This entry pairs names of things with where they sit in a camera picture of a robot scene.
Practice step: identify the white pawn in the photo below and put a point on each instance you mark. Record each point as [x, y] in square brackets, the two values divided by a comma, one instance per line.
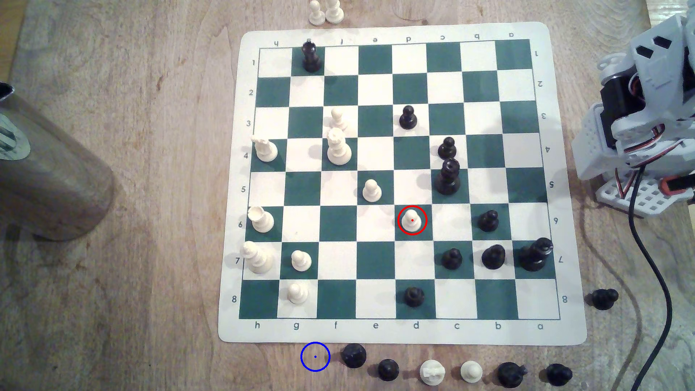
[338, 119]
[297, 294]
[372, 191]
[317, 15]
[471, 372]
[301, 261]
[412, 221]

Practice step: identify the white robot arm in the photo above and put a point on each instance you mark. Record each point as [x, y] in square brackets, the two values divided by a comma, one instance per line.
[659, 59]

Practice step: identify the green white chess mat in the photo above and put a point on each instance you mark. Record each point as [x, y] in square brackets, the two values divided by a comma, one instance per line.
[374, 260]

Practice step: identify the white queen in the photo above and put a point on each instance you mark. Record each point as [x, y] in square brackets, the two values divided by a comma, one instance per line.
[339, 149]

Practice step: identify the white rook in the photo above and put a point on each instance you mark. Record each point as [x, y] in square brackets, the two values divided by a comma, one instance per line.
[261, 220]
[265, 150]

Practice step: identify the white king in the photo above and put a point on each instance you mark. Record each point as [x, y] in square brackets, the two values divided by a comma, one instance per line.
[256, 258]

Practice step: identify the black king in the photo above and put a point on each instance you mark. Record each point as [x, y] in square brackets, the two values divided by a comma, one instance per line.
[311, 57]

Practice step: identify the black pawn b7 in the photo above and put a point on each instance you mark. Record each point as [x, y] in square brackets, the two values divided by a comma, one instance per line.
[493, 257]

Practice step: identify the black knight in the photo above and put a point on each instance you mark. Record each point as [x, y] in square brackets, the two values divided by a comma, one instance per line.
[510, 374]
[353, 356]

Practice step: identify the white pawn off-board top right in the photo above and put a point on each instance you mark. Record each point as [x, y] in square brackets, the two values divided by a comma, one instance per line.
[334, 12]

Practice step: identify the black rook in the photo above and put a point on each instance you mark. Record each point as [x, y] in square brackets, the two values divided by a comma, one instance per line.
[535, 255]

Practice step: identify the black bishop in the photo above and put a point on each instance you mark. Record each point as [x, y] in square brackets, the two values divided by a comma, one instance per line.
[559, 374]

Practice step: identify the brown metal cylinder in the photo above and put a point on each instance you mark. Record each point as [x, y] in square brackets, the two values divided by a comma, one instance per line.
[54, 174]

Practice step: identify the orange black clamp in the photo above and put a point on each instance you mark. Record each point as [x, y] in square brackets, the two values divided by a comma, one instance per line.
[677, 184]

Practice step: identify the white grid base plate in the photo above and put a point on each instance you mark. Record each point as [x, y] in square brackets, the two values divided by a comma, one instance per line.
[649, 201]

